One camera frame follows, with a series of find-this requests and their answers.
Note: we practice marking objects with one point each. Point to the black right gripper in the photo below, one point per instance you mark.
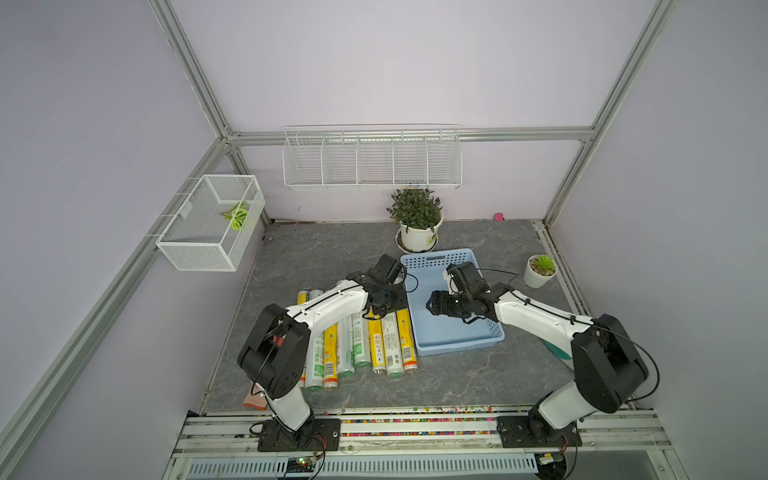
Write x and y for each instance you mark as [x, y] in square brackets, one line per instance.
[438, 303]

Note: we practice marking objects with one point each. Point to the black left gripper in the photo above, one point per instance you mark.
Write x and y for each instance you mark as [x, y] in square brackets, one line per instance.
[400, 302]

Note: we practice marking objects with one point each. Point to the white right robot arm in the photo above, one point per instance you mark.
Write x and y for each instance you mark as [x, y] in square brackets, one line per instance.
[607, 364]

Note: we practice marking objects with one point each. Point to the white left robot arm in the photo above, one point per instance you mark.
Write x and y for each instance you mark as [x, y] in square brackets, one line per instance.
[275, 351]

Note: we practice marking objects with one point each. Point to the blue plastic basket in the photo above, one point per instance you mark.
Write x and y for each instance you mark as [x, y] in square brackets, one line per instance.
[436, 331]

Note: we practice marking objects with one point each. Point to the large potted green plant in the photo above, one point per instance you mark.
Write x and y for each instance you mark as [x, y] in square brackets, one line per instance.
[419, 214]

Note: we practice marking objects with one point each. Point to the small potted succulent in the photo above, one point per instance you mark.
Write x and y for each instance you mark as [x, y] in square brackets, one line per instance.
[539, 270]

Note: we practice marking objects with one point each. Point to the green leaf toy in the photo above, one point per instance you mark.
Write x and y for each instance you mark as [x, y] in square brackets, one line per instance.
[236, 217]

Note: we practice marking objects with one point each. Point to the orange work glove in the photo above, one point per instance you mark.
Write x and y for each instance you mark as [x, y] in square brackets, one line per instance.
[255, 400]

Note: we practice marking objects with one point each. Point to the white vent grille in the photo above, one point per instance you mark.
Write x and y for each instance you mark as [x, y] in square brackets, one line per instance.
[357, 466]

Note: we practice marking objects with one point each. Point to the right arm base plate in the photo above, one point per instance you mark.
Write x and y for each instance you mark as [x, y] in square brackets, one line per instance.
[524, 432]

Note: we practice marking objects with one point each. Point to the white wire wall shelf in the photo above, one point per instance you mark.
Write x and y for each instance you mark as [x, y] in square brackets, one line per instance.
[388, 156]

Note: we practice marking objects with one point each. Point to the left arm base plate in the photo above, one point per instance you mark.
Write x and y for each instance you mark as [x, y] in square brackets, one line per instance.
[321, 434]

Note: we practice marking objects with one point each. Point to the white mesh wall basket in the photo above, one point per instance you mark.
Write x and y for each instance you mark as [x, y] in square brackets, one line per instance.
[197, 238]

